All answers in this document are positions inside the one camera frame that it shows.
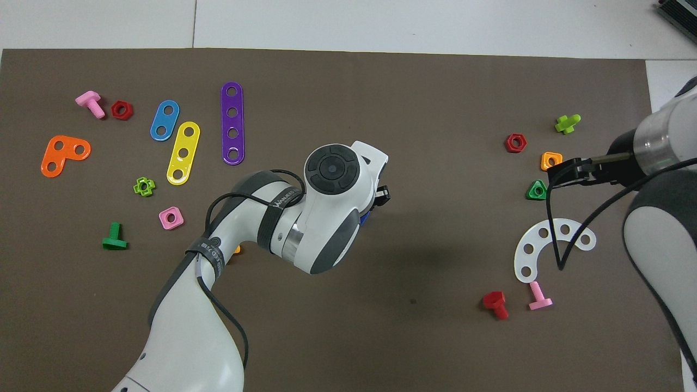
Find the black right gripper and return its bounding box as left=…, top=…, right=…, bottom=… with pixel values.
left=546, top=128, right=646, bottom=189

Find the lime cross head screw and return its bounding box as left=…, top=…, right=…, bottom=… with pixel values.
left=554, top=114, right=582, bottom=134

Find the pink plastic screw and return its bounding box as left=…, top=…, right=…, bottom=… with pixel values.
left=75, top=90, right=106, bottom=119
left=528, top=281, right=554, bottom=311

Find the red plastic screw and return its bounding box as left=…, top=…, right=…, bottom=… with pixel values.
left=482, top=291, right=510, bottom=320

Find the pink square nut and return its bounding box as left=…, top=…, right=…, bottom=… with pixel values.
left=158, top=206, right=185, bottom=230

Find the green plastic screw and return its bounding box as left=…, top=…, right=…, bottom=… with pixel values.
left=102, top=222, right=129, bottom=251

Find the white curved hole plate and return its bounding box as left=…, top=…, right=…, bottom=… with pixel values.
left=513, top=218, right=597, bottom=284

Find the brown table mat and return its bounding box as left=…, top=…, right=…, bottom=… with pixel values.
left=0, top=48, right=684, bottom=392

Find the purple four hole plate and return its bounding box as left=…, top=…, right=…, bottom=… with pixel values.
left=221, top=82, right=246, bottom=166

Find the dark grey ribbed device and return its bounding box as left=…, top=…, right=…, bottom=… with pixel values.
left=656, top=0, right=697, bottom=29

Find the yellow three hole plate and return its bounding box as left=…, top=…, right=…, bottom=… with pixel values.
left=166, top=121, right=201, bottom=186

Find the blue two hole plate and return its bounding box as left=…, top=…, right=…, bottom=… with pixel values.
left=150, top=100, right=180, bottom=142

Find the orange heart hole plate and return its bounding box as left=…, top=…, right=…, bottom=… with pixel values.
left=41, top=135, right=92, bottom=178

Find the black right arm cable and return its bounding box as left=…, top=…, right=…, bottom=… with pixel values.
left=546, top=154, right=697, bottom=271

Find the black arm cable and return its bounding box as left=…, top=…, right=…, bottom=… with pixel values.
left=196, top=169, right=305, bottom=372
left=546, top=154, right=697, bottom=271

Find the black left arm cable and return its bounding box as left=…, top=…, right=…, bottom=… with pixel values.
left=196, top=169, right=305, bottom=372

